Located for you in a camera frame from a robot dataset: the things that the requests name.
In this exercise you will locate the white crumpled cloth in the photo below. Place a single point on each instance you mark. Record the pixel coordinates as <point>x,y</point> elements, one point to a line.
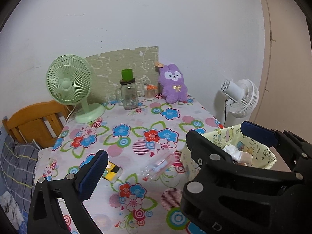
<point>10,206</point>

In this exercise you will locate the yellow cartoon tissue pack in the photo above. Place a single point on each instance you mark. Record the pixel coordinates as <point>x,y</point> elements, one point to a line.
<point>112,172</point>

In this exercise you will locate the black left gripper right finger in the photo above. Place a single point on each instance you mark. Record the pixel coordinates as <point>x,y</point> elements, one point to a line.
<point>228,198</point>

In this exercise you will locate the white standing fan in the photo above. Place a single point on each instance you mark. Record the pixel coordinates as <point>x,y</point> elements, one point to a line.
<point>241,98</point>

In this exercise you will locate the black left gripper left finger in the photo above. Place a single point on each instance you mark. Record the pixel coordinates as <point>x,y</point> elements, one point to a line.
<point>45,215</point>

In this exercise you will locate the toothpick jar orange lid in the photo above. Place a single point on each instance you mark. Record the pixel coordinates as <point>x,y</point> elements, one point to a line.
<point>150,92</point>

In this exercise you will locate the yellow cartoon storage box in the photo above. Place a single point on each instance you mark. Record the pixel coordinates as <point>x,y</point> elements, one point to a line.
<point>262,155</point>

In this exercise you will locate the grey plaid pillow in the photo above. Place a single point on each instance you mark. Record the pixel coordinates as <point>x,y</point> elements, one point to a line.
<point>18,163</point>

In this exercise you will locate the blue bed sheet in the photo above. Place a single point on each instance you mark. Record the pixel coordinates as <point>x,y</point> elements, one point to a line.
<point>20,226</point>

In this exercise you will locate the purple plush bunny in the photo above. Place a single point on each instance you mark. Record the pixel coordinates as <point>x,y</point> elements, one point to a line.
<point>172,84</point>

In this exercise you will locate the glass mason jar mug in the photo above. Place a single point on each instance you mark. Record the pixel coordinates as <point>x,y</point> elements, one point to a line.
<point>126,94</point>

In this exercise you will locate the green cartoon board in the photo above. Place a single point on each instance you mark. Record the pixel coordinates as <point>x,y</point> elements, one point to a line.
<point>106,70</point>

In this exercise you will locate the green cup on jar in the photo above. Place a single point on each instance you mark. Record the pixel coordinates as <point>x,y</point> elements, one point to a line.
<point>127,74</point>

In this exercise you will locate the green desk fan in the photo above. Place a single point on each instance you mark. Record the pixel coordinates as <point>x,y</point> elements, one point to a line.
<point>68,81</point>

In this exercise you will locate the floral tablecloth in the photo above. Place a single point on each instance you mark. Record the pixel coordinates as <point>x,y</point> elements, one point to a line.
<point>132,139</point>

